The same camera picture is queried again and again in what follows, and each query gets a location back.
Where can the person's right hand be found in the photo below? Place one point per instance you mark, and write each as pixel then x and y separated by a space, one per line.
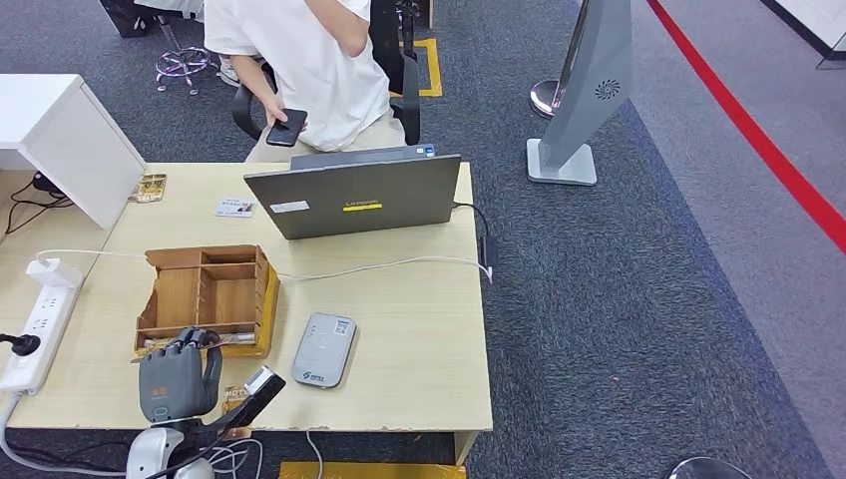
pixel 277 114

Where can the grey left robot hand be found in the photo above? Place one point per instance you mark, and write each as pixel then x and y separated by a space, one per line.
pixel 175 383

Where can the black smartphone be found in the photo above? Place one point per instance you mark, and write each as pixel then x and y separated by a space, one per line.
pixel 287 137

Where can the white ID card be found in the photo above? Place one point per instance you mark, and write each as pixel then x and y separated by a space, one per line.
pixel 236 207

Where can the person's left forearm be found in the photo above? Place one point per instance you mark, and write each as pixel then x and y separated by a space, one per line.
pixel 340 26

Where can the person's right forearm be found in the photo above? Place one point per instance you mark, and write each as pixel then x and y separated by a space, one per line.
pixel 254 82

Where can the hotel key card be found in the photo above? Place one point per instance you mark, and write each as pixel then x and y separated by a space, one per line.
pixel 139 357
pixel 234 396
pixel 238 338
pixel 149 188

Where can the person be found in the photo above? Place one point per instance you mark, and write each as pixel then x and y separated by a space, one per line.
pixel 172 6
pixel 310 79

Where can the grey card reader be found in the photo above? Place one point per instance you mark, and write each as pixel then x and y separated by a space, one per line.
pixel 324 354

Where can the wooden organizer box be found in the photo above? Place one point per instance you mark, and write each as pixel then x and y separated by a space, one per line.
pixel 231 297

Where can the chrome stool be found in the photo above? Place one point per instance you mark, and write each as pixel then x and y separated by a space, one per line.
pixel 182 65

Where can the black office chair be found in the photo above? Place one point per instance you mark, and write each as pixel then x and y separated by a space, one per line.
pixel 383 40

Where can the grey laptop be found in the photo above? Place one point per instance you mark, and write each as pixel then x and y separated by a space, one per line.
pixel 396 198

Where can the white power strip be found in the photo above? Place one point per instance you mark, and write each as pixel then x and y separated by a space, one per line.
pixel 40 324

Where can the black power plug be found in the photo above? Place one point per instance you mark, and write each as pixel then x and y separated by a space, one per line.
pixel 25 344

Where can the white charger plug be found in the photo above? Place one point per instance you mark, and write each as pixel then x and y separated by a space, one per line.
pixel 56 272

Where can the yellow floor tape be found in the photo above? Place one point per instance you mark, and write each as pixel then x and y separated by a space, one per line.
pixel 396 472
pixel 436 66

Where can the black bag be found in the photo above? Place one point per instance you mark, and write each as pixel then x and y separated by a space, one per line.
pixel 125 16

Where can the white cabinet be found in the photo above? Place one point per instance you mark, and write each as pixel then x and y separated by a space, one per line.
pixel 79 145

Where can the grey standing panel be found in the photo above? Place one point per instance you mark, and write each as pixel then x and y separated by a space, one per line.
pixel 588 99

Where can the red floor tape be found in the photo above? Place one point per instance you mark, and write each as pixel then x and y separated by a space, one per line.
pixel 760 132

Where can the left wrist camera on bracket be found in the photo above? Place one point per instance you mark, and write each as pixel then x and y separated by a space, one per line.
pixel 264 393

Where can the chrome stanchion post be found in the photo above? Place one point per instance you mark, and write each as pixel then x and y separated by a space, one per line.
pixel 545 99

